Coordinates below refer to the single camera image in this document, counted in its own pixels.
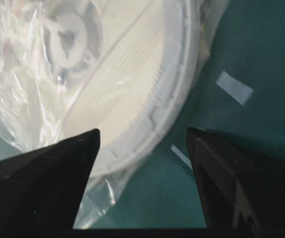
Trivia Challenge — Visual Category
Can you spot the white component reel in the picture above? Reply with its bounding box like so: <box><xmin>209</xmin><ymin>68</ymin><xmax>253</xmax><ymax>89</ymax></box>
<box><xmin>37</xmin><ymin>0</ymin><xmax>200</xmax><ymax>177</ymax></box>

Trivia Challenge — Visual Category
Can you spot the narrow white tape strip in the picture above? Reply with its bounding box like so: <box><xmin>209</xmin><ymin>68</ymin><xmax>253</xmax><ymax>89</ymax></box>
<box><xmin>171</xmin><ymin>144</ymin><xmax>193</xmax><ymax>170</ymax></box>

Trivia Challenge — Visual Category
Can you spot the wide white tape strip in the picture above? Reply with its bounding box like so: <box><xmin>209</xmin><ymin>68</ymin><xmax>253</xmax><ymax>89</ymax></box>
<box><xmin>216</xmin><ymin>71</ymin><xmax>254</xmax><ymax>106</ymax></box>

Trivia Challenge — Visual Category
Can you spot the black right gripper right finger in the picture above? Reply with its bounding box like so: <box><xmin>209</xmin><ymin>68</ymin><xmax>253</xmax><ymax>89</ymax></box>
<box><xmin>186</xmin><ymin>127</ymin><xmax>285</xmax><ymax>230</ymax></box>

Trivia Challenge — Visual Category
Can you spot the clear plastic zip bag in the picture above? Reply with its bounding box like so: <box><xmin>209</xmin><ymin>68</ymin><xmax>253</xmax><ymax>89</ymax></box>
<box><xmin>0</xmin><ymin>0</ymin><xmax>229</xmax><ymax>229</ymax></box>

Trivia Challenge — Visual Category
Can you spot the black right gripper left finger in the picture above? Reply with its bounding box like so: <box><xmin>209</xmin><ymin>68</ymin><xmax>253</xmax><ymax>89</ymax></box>
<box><xmin>0</xmin><ymin>129</ymin><xmax>101</xmax><ymax>230</ymax></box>

